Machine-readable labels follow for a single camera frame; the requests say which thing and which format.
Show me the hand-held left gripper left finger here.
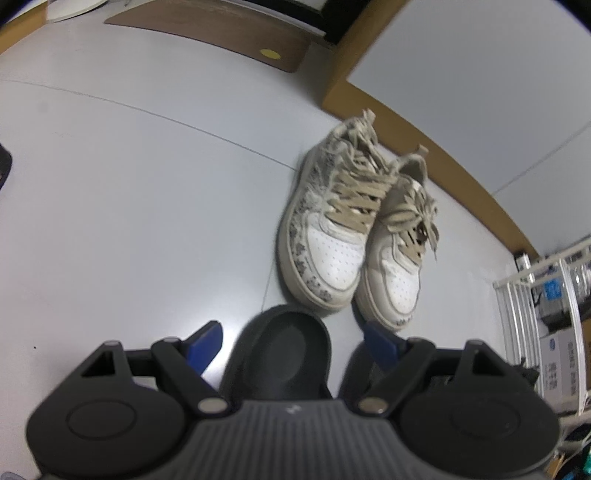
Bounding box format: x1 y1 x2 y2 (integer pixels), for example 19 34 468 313
81 320 230 416

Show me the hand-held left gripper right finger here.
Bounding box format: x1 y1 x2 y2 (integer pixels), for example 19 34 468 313
356 320 509 416

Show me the beige printed lace-up sneaker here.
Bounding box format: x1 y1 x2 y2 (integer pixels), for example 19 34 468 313
355 145 441 333
277 109 400 317

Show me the black textured strap clog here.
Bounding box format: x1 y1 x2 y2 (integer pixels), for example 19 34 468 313
219 305 333 402

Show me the black lace-up sneaker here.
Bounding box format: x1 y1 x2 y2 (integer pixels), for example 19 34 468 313
505 356 542 395

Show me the white shoe rack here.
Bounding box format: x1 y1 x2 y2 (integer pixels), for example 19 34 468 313
493 242 591 416

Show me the clear bottle with blue label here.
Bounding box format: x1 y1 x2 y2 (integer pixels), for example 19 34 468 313
531 272 575 326

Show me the white box with blue label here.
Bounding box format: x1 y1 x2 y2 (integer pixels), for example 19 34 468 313
538 323 591 414

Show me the brown wooden board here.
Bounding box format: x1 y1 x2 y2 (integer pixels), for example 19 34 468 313
104 0 311 73

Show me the black framed glass door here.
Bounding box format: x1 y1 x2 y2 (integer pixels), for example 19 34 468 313
318 0 407 46

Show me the white round base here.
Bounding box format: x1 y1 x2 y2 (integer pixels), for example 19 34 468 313
46 0 108 23

